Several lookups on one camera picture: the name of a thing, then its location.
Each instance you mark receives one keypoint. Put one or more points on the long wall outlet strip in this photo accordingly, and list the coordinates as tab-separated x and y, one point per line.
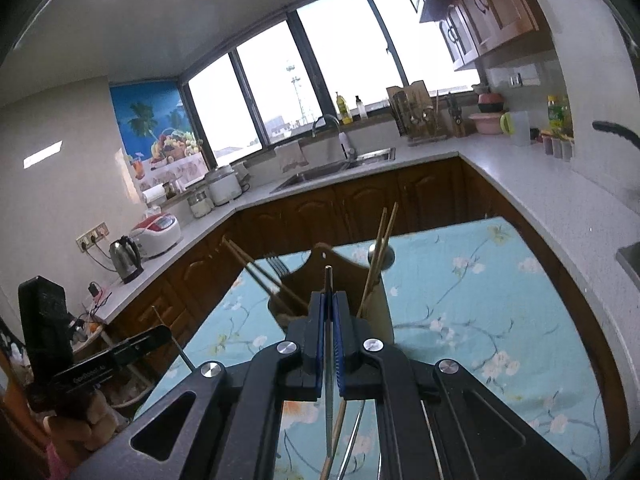
92	236

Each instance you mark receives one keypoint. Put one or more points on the wooden upper cabinets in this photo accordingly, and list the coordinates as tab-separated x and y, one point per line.
490	5

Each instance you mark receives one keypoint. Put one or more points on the palm and fruit wall poster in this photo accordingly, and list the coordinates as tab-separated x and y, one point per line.
145	115

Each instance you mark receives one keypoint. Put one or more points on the wooden chopstick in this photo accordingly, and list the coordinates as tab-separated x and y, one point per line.
380	232
391	225
245	264
265	271
335	440

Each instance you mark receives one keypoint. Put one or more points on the metal chopstick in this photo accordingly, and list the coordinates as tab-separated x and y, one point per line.
352	435
182	355

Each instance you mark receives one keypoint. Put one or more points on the blue floral tablecloth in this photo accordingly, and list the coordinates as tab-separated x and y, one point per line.
450	310

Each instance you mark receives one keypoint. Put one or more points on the pale dish cloth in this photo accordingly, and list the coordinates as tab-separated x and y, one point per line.
290	156

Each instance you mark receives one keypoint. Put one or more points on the white and red rice cooker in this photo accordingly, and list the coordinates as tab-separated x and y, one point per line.
157	235

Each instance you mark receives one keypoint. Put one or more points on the yellow green drink bottle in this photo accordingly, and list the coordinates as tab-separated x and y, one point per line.
556	115

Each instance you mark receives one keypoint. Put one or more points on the white spice jar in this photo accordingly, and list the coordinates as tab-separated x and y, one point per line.
567	149
556	147

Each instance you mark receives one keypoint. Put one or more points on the curved steel faucet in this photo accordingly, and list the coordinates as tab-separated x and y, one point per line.
325	117

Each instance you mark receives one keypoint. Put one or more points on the white faucet attachment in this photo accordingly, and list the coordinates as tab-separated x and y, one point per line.
346	146

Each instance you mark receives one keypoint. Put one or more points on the glass jar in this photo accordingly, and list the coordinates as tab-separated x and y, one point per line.
200	205

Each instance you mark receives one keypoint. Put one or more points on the red and green bowl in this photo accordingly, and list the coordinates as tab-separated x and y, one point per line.
490	104

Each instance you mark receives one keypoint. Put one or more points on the clear pump bottle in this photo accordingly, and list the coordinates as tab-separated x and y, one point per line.
360	110

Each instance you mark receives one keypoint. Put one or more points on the black power adapter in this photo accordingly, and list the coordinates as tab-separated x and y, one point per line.
94	290

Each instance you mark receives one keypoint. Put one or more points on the person's left forearm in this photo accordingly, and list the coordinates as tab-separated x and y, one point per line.
57	465

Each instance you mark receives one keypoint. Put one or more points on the lattice tower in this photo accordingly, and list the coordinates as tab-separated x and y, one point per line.
298	95

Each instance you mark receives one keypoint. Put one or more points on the steel electric kettle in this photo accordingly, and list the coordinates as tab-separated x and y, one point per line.
125	260

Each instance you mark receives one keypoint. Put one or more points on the steel kitchen sink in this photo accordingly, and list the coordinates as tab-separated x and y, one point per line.
320	172

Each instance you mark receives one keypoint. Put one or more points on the paper towel roll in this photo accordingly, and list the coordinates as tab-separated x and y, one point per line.
154	195

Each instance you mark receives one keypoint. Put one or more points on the white kitchen countertop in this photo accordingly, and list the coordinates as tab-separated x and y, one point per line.
525	175

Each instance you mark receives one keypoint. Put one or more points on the metal fork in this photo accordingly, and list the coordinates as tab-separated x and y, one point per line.
277	265

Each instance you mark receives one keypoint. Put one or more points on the small wall outlet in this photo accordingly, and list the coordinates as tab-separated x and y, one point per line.
515	79

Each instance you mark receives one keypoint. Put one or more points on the metal spoon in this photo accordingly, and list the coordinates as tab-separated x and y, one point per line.
385	257

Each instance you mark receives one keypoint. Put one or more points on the yellow dish soap bottle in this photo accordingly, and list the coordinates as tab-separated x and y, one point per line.
344	110

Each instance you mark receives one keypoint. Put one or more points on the wooden knife rack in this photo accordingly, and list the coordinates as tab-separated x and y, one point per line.
415	105

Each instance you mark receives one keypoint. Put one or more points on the wooden lower cabinets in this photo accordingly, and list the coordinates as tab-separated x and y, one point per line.
310	220

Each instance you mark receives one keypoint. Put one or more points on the scissors holder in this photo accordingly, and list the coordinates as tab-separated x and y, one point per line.
457	120

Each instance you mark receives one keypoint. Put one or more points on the pink basin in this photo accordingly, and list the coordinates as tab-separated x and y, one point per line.
485	124

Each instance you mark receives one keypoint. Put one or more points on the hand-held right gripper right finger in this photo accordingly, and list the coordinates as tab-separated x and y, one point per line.
340	340

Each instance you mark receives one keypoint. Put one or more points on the person's left hand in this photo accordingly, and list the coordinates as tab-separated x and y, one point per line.
80	435

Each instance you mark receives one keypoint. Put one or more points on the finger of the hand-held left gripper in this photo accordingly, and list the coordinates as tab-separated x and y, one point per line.
142	344

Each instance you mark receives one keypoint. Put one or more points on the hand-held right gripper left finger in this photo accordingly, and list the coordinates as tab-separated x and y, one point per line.
320	335

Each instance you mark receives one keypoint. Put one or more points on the wooden utensil holder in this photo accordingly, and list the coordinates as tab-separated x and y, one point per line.
345	270

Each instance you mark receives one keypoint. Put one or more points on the wooden cabinets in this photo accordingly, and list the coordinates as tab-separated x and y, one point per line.
490	5
310	220

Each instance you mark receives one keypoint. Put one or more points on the kitchen window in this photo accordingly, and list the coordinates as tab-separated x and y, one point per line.
280	85

